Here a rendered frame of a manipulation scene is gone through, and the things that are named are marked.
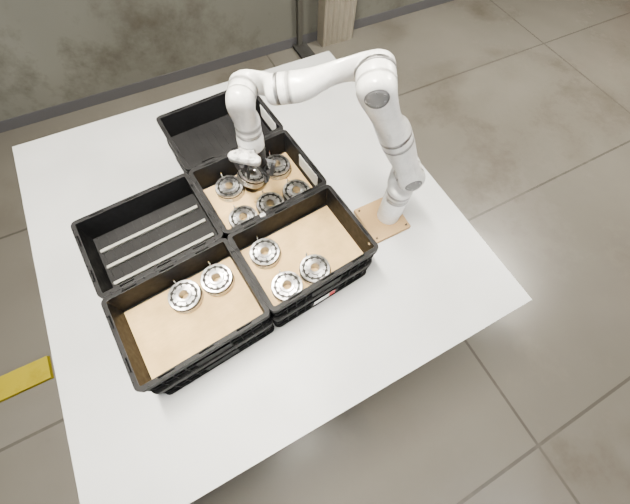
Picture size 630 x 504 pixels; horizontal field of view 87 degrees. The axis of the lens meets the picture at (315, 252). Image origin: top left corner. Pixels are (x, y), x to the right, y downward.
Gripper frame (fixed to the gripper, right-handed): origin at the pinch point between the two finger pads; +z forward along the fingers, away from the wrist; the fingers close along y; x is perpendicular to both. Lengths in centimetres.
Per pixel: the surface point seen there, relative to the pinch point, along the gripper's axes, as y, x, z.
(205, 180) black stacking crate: 22.5, -4.3, 14.2
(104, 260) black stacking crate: 46, 32, 18
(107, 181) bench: 70, -6, 31
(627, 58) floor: -259, -280, 98
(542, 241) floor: -162, -66, 100
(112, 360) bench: 36, 61, 31
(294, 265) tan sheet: -16.9, 20.5, 17.6
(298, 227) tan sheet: -15.0, 5.7, 17.5
